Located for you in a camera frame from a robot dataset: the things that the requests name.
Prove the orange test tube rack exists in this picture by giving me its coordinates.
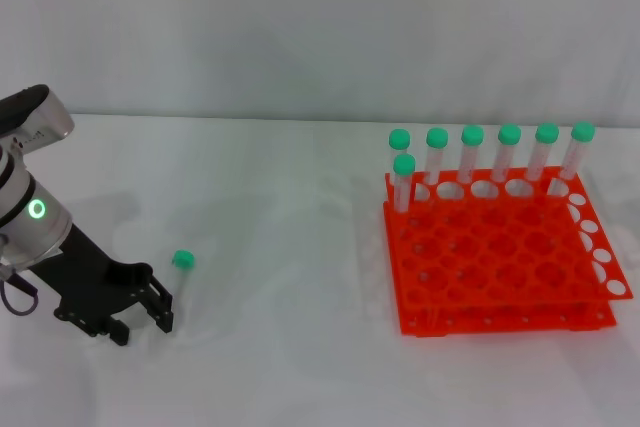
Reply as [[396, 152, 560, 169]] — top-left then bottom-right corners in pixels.
[[382, 165, 634, 339]]

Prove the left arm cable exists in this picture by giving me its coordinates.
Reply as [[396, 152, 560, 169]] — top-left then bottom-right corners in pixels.
[[0, 266, 42, 319]]

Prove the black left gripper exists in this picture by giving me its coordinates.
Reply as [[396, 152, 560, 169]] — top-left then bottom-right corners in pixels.
[[28, 222, 176, 347]]

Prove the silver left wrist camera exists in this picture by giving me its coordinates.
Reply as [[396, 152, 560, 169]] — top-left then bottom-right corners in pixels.
[[0, 84, 76, 153]]

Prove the green-capped clear test tube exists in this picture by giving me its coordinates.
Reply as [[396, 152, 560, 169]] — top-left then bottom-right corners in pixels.
[[457, 124, 485, 184], [490, 123, 523, 183], [392, 153, 417, 214], [547, 120, 596, 197], [424, 126, 450, 186], [162, 248, 197, 318], [388, 128, 413, 183], [524, 122, 560, 182]]

